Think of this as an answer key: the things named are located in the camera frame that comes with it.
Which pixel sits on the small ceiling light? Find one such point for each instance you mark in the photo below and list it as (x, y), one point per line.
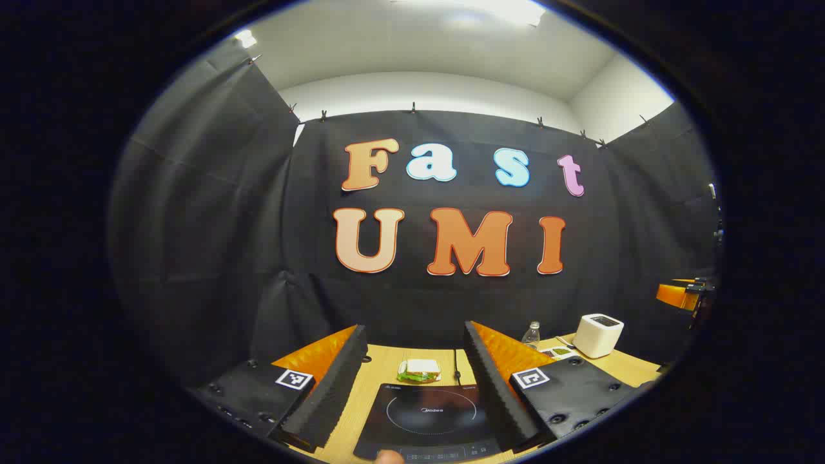
(245, 38)

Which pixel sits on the white toaster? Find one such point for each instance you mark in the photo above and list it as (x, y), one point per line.
(596, 335)

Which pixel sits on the black induction cooktop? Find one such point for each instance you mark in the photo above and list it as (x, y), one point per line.
(432, 419)

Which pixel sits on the white divided bean dish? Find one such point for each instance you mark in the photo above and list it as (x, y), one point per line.
(561, 352)

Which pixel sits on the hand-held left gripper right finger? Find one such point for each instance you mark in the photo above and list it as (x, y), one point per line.
(496, 393)

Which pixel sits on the sandwich with lettuce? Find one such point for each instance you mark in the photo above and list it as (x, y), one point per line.
(420, 370)

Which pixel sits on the black backdrop cloth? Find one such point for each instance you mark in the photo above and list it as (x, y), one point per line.
(258, 225)

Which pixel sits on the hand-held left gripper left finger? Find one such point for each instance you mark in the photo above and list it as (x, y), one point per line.
(335, 386)

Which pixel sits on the clear plastic water bottle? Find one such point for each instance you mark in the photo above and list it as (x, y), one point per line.
(531, 336)

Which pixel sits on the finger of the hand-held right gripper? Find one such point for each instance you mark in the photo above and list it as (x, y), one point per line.
(673, 295)

